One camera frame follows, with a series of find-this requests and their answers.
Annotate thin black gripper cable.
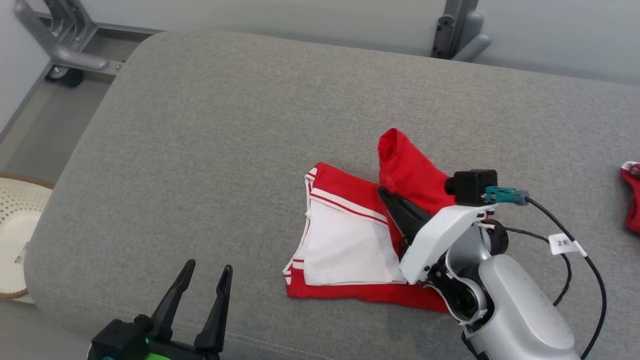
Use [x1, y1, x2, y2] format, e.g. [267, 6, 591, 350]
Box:
[504, 227, 573, 307]

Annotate grey partition foot with handle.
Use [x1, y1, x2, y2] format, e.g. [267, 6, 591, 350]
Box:
[14, 0, 110, 71]

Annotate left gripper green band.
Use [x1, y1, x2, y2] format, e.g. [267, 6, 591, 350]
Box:
[133, 259, 234, 360]

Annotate grey partition post with plate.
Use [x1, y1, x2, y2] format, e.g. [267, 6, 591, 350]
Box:
[431, 0, 492, 63]

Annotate white paper cable tag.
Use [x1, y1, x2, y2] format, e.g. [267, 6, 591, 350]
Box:
[548, 232, 588, 258]

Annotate red and white striped shirt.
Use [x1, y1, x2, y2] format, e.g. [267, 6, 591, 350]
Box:
[282, 128, 458, 315]

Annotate red pants with white stripe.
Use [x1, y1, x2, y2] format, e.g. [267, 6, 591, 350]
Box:
[620, 161, 640, 235]

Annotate black caster wheel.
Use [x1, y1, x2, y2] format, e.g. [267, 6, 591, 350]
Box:
[46, 66, 85, 89]

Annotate black cable with white tag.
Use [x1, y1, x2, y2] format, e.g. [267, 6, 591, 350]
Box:
[524, 196, 608, 360]

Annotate white woven laundry basket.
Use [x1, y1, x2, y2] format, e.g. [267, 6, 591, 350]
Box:
[0, 172, 56, 304]

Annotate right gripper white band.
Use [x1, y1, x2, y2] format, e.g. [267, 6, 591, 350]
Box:
[377, 186, 510, 292]

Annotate teal right camera connector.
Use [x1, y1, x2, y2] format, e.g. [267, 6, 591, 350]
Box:
[484, 186, 530, 207]

